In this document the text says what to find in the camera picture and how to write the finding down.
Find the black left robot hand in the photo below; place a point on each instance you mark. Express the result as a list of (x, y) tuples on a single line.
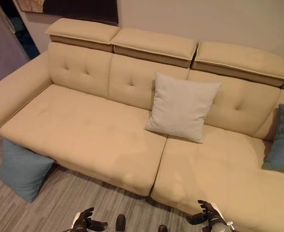
[(85, 220)]

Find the dark left robot foot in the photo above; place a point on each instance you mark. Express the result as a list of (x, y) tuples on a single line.
[(120, 222)]

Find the beige sectional sofa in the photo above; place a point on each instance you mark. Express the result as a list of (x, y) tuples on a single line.
[(88, 125)]

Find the dark right robot foot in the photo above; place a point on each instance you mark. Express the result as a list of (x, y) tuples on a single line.
[(162, 228)]

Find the grey cabinet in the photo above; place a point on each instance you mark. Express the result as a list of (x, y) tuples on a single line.
[(4, 43)]

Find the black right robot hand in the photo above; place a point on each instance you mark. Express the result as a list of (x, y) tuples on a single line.
[(208, 215)]

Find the dark robot foot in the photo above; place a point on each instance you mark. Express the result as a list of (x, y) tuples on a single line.
[(120, 222), (162, 228)]

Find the light grey square cushion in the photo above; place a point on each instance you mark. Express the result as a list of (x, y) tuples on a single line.
[(180, 106)]

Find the blue cushion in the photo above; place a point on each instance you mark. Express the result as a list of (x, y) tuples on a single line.
[(20, 169), (283, 140)]

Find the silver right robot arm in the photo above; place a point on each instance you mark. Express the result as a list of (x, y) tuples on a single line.
[(220, 227)]

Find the dark framed wall picture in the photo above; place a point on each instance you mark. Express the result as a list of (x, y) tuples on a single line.
[(71, 9)]

